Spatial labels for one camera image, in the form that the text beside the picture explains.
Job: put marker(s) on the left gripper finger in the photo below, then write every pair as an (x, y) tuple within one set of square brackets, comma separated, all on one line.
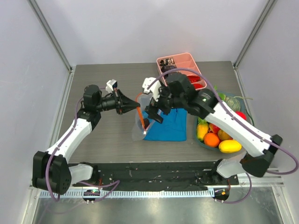
[(127, 108), (126, 102)]

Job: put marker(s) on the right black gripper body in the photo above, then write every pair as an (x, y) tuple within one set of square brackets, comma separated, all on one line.
[(159, 107)]

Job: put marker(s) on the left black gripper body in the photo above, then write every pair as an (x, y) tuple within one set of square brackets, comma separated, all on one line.
[(117, 102)]

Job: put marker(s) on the clear zip top bag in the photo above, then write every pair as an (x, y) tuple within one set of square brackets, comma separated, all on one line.
[(138, 133)]

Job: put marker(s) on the orange fruit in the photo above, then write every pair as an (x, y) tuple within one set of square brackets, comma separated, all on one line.
[(211, 140)]

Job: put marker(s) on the red apple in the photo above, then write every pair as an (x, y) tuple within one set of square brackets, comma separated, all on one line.
[(241, 114)]

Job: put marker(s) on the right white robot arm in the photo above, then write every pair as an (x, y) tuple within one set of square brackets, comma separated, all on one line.
[(180, 93)]

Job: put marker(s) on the blue folded t-shirt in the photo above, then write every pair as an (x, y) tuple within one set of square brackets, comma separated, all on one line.
[(173, 127)]

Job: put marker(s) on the red item in tray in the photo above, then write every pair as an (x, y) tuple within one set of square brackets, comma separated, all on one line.
[(197, 82)]

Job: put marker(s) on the pink divided tray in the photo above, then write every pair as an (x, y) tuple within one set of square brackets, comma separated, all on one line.
[(183, 60)]

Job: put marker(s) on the yellow orange mango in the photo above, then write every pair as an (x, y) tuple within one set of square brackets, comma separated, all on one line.
[(202, 130)]

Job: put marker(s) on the teal fruit basket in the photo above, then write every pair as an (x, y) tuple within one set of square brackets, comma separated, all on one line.
[(213, 128)]

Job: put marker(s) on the green melon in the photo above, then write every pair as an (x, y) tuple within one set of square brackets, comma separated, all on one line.
[(233, 103)]

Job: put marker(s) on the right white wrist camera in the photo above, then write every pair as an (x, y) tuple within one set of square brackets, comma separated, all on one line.
[(152, 86)]

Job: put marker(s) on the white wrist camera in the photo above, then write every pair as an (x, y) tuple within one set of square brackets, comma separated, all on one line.
[(111, 86), (152, 86)]

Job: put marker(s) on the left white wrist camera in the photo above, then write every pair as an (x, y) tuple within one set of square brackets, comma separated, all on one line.
[(111, 86)]

